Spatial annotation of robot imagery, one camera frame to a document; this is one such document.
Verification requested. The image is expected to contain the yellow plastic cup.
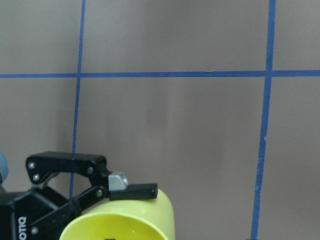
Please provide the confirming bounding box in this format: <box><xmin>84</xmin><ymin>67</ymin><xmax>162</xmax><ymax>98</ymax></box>
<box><xmin>60</xmin><ymin>190</ymin><xmax>176</xmax><ymax>240</ymax></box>

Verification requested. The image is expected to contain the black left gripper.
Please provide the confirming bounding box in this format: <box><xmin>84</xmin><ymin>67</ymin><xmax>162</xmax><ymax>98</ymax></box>
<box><xmin>0</xmin><ymin>151</ymin><xmax>158</xmax><ymax>240</ymax></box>

